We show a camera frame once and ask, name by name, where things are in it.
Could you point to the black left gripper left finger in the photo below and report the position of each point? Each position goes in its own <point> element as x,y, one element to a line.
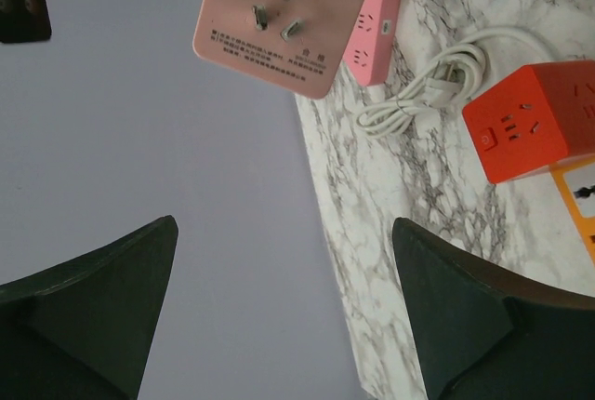
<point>83,329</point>

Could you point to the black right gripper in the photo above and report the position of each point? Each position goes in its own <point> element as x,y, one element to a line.
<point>24,21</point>

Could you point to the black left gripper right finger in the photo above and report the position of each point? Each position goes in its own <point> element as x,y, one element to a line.
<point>484,332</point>

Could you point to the pink cube socket adapter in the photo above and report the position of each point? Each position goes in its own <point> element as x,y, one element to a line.
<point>294,44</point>

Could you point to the pink triangular power strip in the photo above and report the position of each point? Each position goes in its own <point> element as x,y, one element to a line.
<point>369,50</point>

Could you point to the orange power strip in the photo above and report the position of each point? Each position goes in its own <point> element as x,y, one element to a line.
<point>575,183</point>

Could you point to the red cube socket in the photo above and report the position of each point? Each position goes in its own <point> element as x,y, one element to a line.
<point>537,116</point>

